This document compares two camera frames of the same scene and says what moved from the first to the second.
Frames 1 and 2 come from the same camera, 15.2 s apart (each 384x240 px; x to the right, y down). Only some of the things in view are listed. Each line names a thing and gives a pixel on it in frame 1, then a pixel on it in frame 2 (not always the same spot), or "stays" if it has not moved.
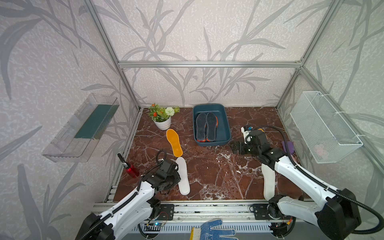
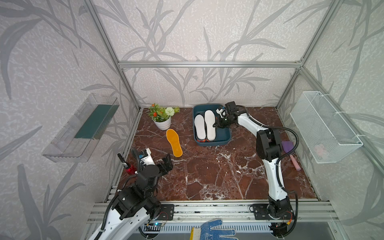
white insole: (184, 184) -> (199, 123)
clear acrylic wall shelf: (78, 140) stays
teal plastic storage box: (211, 124) stays
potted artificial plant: (162, 116) stays
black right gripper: (241, 145) -> (219, 124)
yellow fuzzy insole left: (172, 137) stays
